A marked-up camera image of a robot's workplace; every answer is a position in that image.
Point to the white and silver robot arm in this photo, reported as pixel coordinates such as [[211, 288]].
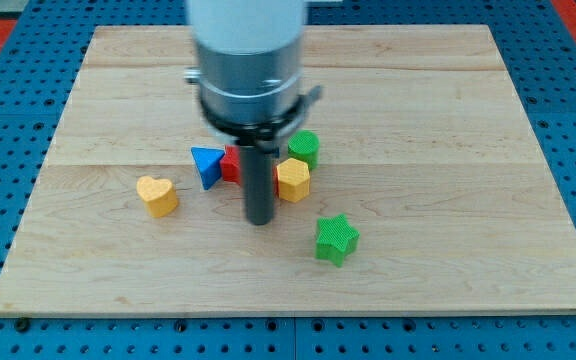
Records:
[[249, 69]]

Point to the red circle block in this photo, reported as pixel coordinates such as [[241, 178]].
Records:
[[275, 182]]

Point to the red star block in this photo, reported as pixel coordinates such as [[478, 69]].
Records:
[[230, 165]]

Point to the green star block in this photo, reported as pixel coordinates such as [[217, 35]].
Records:
[[336, 238]]

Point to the yellow hexagon block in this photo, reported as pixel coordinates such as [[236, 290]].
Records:
[[293, 180]]

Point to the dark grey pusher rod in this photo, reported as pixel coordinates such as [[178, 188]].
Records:
[[257, 185]]

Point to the green cylinder block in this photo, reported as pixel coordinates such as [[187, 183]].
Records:
[[304, 145]]

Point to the blue triangle block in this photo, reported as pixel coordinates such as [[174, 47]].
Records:
[[207, 163]]

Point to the yellow heart block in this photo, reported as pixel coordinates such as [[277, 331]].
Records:
[[158, 195]]

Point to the wooden board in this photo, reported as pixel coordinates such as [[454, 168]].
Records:
[[425, 147]]

